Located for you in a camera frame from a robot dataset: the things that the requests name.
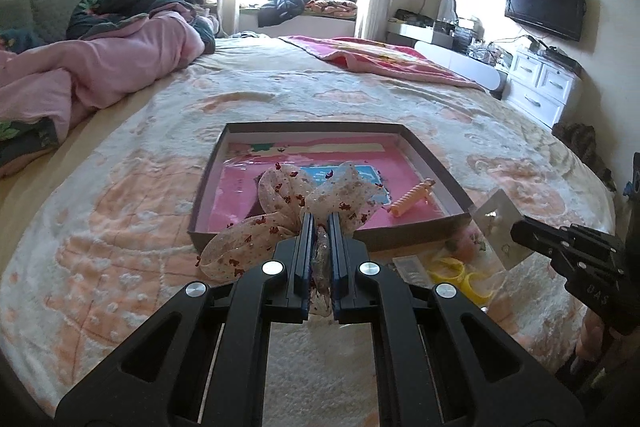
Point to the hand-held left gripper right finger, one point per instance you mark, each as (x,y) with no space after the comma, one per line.
(337,257)

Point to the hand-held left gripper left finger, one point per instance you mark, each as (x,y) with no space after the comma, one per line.
(305,257)

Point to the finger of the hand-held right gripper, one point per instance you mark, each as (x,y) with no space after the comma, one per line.
(597,239)
(532,234)

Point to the white earring card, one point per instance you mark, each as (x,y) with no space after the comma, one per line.
(495,227)

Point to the white floral hair bow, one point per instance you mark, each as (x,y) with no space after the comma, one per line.
(280,192)

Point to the hairpin card packet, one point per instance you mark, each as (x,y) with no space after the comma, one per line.
(411,269)

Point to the grey cardboard box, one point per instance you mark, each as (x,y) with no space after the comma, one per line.
(440,187)

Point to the blue plastic object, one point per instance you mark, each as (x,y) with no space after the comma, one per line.
(634,189)

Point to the orange spiral hair clip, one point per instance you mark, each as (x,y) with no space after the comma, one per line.
(407,203)

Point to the camouflage clothes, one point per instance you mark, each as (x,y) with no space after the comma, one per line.
(582,144)

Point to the white drawer dresser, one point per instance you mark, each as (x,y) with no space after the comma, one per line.
(540,82)

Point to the black set-top box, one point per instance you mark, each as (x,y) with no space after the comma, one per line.
(552,52)

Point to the peach floral bed blanket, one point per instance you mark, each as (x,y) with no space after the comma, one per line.
(150,157)

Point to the white desk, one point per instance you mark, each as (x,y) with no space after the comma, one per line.
(460,62)

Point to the pink printed blanket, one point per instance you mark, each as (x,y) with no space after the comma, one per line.
(380,57)

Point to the white desk lamp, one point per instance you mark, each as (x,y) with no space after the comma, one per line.
(445,4)

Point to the pile of dark clothes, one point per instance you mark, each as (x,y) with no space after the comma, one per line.
(287,4)

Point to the pink and dark floral quilt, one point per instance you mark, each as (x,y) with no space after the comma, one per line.
(125,52)

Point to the black wall television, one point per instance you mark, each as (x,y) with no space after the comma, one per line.
(545,4)

